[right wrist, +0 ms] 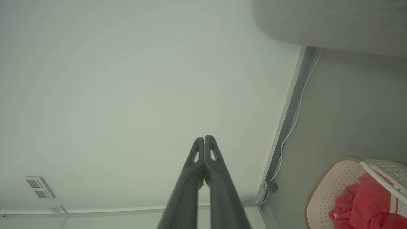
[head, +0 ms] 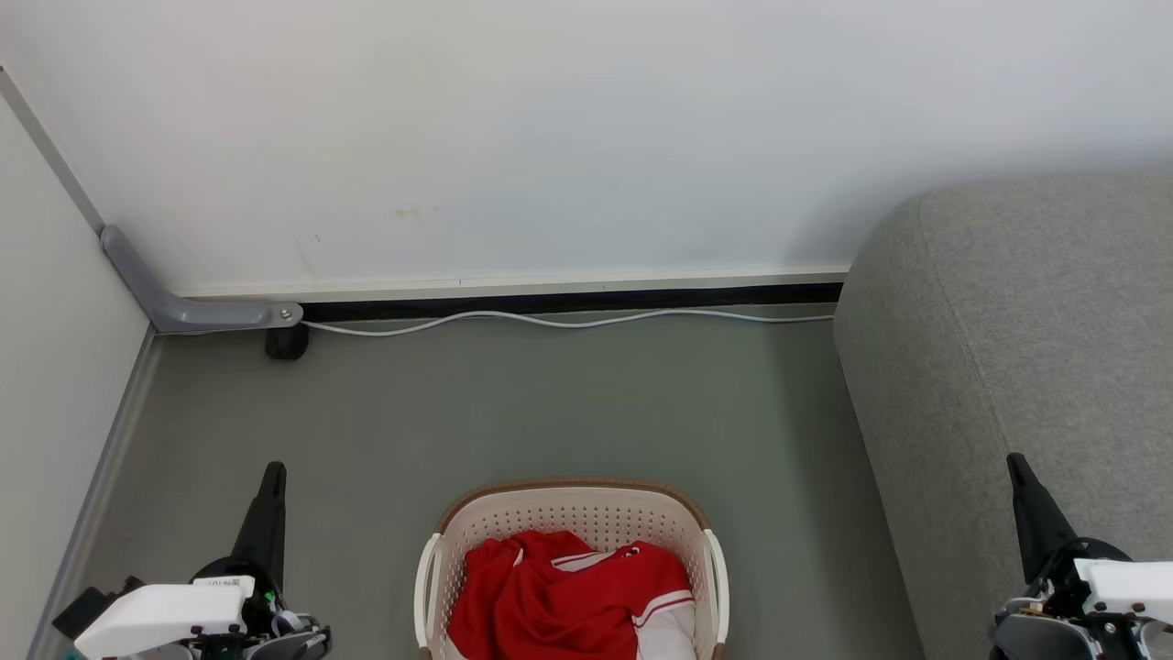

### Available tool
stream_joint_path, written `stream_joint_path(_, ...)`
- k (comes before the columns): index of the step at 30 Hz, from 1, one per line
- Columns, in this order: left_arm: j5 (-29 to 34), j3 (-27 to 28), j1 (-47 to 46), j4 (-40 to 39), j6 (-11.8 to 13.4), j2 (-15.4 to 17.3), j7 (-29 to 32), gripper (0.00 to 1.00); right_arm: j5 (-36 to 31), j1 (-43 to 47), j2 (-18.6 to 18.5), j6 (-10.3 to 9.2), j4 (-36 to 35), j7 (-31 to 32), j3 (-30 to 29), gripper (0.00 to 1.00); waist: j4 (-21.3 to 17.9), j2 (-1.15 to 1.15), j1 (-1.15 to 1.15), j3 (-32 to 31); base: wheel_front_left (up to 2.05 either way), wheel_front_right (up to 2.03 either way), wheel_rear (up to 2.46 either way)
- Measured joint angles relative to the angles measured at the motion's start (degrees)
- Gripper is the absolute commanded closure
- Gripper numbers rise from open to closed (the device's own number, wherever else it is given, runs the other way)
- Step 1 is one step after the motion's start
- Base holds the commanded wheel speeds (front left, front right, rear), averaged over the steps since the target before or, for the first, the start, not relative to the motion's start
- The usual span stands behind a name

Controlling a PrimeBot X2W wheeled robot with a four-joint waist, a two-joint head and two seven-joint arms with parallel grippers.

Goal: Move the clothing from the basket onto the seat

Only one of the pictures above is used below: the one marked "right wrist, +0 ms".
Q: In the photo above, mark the small white wall plate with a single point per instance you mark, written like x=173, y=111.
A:
x=58, y=209

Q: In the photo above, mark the grey fabric sofa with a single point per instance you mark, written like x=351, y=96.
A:
x=334, y=22

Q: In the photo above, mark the red white cloth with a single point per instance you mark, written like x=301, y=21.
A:
x=375, y=197

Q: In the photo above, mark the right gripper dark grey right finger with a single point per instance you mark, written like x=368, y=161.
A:
x=224, y=197

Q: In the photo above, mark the white double wall outlet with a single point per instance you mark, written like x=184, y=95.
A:
x=39, y=187

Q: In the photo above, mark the cream perforated laundry basket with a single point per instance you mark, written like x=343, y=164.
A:
x=337, y=181

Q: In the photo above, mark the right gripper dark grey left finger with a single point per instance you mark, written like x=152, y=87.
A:
x=186, y=190

